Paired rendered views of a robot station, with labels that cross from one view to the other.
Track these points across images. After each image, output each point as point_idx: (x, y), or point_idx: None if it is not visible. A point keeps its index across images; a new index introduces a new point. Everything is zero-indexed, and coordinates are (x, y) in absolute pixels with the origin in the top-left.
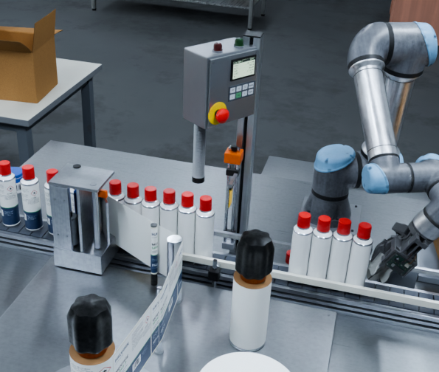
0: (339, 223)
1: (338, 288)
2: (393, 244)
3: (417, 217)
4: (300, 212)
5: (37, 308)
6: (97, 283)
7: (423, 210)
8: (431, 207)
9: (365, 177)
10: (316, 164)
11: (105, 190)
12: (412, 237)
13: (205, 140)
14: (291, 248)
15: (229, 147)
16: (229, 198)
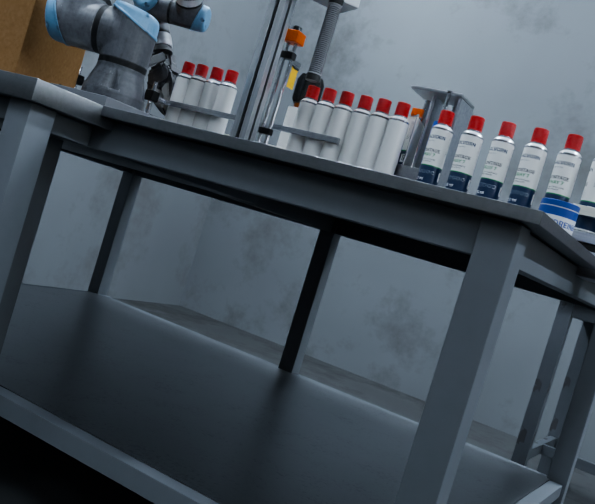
0: (208, 69)
1: None
2: (177, 70)
3: (170, 40)
4: (235, 71)
5: None
6: None
7: (169, 33)
8: (169, 27)
9: (207, 19)
10: (156, 34)
11: (414, 107)
12: (171, 57)
13: (320, 30)
14: (231, 109)
15: (301, 29)
16: (280, 88)
